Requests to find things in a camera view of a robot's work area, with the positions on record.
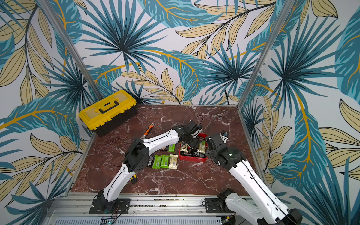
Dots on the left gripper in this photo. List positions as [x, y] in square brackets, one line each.
[195, 144]

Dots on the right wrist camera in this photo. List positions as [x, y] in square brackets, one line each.
[224, 136]

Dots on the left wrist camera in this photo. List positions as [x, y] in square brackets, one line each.
[194, 128]

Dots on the yellow black toolbox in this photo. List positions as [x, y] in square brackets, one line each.
[109, 113]

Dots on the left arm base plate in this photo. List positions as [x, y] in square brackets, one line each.
[119, 206]

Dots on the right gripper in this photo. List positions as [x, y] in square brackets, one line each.
[212, 147]

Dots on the aluminium front rail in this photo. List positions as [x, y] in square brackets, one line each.
[143, 210]

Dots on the yellow black utility knife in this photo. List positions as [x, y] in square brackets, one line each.
[134, 179]

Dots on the black cookie packet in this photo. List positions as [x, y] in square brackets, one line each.
[151, 160]

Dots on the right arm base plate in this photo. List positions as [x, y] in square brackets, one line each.
[215, 205]

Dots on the green cookie packet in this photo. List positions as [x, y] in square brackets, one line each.
[171, 148]
[165, 161]
[157, 162]

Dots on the red storage box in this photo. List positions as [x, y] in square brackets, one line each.
[192, 155]

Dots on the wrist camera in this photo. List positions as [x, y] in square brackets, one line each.
[224, 136]
[194, 128]

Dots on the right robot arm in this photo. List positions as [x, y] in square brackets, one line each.
[267, 209]

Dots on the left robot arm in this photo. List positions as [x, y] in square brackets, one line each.
[136, 159]

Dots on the cream cookie packet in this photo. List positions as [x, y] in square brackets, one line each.
[173, 162]
[202, 147]
[184, 148]

